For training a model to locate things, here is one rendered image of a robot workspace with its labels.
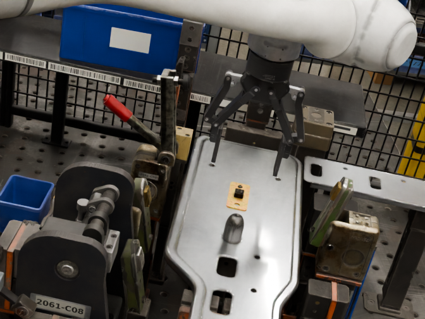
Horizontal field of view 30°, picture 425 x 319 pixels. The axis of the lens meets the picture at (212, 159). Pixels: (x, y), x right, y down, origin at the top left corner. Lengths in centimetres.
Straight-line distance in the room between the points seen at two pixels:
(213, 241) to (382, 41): 45
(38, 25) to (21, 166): 35
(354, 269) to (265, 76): 39
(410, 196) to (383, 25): 58
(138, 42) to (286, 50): 54
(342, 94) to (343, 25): 77
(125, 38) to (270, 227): 57
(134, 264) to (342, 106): 82
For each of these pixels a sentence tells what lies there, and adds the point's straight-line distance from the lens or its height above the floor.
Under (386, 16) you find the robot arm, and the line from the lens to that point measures 111.
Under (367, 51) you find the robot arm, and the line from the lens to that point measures 111.
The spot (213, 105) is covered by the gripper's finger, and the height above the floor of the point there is 118.
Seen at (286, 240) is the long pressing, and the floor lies 100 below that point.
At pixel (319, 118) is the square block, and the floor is 106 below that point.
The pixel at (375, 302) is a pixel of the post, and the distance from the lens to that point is 179.
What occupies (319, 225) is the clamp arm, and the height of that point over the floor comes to 102.
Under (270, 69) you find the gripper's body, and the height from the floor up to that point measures 128.
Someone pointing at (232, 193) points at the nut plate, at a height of 100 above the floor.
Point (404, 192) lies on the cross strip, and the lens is 162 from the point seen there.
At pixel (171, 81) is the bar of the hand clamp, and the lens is 134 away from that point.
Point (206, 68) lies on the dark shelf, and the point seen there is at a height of 103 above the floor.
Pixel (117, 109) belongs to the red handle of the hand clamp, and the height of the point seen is 113.
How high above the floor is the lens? 180
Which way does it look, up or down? 31 degrees down
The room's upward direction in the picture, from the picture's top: 12 degrees clockwise
